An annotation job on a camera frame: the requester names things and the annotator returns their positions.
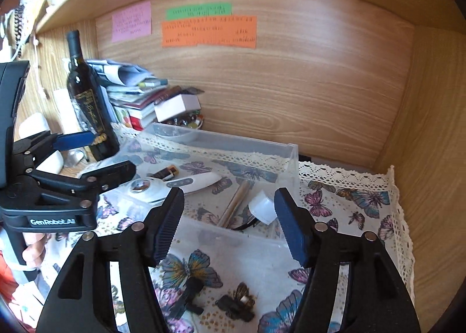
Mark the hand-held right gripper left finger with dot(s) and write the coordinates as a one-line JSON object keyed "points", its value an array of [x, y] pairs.
{"points": [[165, 234]]}

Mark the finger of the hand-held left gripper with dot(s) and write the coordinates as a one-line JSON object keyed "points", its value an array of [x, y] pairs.
{"points": [[105, 173], [74, 140]]}

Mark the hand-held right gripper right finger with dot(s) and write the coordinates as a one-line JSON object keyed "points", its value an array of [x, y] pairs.
{"points": [[291, 231]]}

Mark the person's left hand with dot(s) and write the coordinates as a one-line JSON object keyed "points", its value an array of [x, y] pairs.
{"points": [[34, 251]]}

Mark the small clear glass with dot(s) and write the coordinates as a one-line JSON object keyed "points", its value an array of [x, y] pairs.
{"points": [[74, 156]]}

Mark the white cup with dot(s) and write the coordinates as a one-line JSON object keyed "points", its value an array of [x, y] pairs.
{"points": [[34, 123]]}

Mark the white tape roll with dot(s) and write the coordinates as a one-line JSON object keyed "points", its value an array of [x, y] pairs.
{"points": [[264, 209]]}

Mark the dark wine bottle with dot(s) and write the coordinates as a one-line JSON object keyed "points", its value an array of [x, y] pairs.
{"points": [[87, 100]]}

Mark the white round device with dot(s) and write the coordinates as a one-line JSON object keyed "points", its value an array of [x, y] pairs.
{"points": [[145, 187]]}

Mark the white oblong remote control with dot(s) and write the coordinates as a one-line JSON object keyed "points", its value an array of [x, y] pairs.
{"points": [[193, 182]]}

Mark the black and gold battery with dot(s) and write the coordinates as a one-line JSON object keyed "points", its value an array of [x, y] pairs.
{"points": [[165, 173]]}

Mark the plain black hair clip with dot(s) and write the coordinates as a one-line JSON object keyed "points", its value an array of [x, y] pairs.
{"points": [[187, 293]]}

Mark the wooden stick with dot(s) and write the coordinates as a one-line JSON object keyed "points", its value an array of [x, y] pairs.
{"points": [[235, 204]]}

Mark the butterfly print lace tablecloth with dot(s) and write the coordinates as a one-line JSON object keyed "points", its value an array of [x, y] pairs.
{"points": [[356, 202]]}

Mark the stack of books and papers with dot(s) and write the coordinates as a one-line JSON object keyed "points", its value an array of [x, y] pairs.
{"points": [[134, 100]]}

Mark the clear plastic storage box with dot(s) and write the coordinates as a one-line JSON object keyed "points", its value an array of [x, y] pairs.
{"points": [[255, 151]]}

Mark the black binder clip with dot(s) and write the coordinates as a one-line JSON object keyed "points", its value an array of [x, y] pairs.
{"points": [[236, 305]]}

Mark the colourful glass marbles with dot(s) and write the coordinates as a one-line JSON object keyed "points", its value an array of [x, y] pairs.
{"points": [[185, 122]]}

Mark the dark bristled brush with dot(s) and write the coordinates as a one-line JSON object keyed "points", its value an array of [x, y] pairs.
{"points": [[18, 23]]}

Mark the white cardboard box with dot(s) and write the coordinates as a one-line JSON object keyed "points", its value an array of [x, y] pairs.
{"points": [[176, 105]]}

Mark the pink paper note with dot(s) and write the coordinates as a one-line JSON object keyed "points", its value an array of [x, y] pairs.
{"points": [[131, 22]]}

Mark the red cloth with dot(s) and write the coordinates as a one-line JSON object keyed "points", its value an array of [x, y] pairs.
{"points": [[7, 278]]}

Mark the orange paper note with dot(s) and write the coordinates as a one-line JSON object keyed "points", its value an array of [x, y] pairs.
{"points": [[209, 33]]}

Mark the green paper note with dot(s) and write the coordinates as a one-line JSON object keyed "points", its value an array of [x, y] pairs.
{"points": [[198, 11]]}

